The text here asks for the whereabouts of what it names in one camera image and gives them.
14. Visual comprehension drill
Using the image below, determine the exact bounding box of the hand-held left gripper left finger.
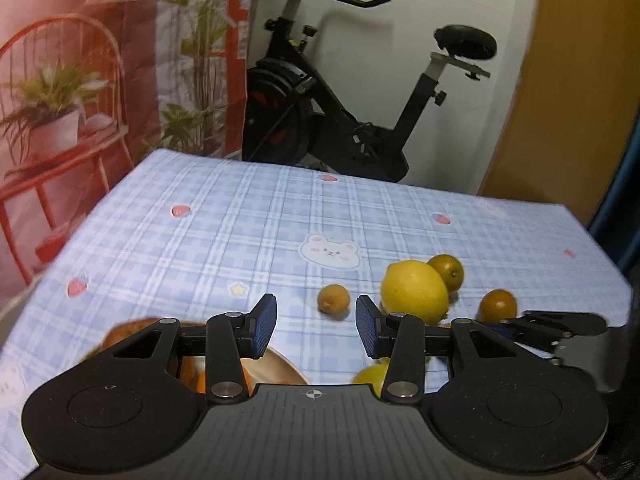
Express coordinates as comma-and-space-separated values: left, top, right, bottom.
82, 293, 278, 405

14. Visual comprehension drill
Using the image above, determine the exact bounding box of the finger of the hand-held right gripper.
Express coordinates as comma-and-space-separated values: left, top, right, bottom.
485, 322, 566, 355
522, 311, 608, 337

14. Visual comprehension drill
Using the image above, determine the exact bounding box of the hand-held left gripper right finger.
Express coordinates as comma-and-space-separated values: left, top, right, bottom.
355, 295, 551, 405

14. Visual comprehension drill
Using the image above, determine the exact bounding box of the small brownish round fruit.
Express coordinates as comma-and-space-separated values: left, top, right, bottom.
317, 284, 350, 316

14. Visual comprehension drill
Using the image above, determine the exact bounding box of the cream round plate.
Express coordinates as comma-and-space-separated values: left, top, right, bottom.
167, 345, 309, 393

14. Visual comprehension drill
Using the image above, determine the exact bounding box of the yellow lemon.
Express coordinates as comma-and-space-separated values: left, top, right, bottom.
381, 260, 451, 325
352, 361, 392, 395

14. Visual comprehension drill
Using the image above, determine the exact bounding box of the dark brownish orange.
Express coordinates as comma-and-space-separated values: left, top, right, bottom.
477, 288, 518, 322

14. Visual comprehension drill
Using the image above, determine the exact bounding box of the small orange tangerine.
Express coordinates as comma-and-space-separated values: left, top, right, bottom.
177, 357, 207, 393

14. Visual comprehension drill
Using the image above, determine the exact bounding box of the greenish yellow orange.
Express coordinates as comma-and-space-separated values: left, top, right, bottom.
426, 254, 464, 293

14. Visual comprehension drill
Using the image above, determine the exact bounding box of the blue plaid tablecloth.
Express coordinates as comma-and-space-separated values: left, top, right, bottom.
0, 149, 633, 476

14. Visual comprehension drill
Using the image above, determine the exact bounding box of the blue curtain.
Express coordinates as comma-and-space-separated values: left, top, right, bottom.
590, 110, 640, 281

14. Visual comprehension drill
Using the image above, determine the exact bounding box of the black exercise bike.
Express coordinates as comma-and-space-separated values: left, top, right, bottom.
242, 0, 498, 183

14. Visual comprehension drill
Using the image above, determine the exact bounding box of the yellow wooden door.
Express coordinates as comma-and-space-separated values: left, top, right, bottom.
477, 0, 626, 226

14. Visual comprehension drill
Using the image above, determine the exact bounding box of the printed red chair backdrop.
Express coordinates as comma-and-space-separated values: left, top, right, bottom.
0, 0, 256, 311

